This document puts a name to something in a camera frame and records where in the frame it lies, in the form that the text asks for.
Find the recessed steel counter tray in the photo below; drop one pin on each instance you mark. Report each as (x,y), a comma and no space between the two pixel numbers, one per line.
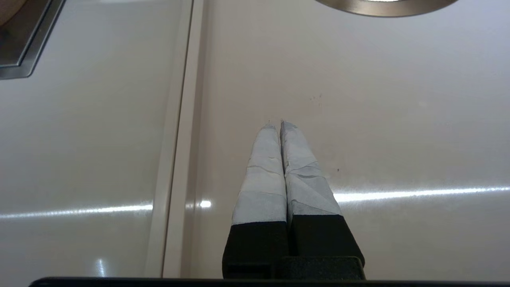
(28,44)

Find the white-taped black left gripper right finger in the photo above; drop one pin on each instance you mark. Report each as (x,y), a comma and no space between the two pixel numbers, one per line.
(308,191)

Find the white-taped black left gripper left finger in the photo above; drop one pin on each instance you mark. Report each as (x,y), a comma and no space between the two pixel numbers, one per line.
(261,187)

